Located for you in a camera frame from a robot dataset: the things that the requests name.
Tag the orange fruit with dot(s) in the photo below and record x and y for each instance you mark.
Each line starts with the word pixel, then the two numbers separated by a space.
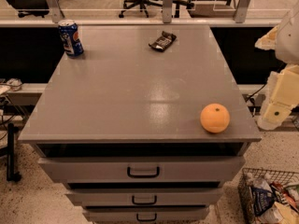
pixel 215 118

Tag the black stand leg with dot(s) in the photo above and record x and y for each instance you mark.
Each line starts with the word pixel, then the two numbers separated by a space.
pixel 12 175

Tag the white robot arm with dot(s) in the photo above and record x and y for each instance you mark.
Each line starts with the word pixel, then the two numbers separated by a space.
pixel 284 40

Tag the bottom grey drawer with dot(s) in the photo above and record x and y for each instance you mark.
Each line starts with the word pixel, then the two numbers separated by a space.
pixel 145 214

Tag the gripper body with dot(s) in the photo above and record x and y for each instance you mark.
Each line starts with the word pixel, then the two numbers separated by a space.
pixel 289 39

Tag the wire basket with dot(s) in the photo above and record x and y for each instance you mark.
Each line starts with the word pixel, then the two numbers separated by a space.
pixel 245 192

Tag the middle grey drawer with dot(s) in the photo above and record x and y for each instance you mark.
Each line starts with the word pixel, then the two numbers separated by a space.
pixel 143 197

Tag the top grey drawer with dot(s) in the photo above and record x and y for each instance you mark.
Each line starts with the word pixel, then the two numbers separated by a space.
pixel 141 169

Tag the grey drawer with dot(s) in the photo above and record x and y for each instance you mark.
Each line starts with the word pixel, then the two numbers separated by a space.
pixel 145 214
pixel 143 197
pixel 141 169

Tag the grey drawer cabinet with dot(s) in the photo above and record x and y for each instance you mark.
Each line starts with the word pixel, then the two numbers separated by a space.
pixel 121 98

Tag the snack bags in basket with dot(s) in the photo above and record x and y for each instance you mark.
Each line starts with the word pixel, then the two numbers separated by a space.
pixel 273 202

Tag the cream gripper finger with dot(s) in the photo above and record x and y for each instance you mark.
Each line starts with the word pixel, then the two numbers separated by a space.
pixel 272 115

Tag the black rxbar chocolate wrapper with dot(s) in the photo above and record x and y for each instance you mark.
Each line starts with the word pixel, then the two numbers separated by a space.
pixel 163 42

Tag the blue Pepsi soda can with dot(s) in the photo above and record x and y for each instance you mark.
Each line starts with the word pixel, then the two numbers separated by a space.
pixel 68 31

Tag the black office chair centre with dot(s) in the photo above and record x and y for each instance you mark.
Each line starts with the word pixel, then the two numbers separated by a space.
pixel 170 8

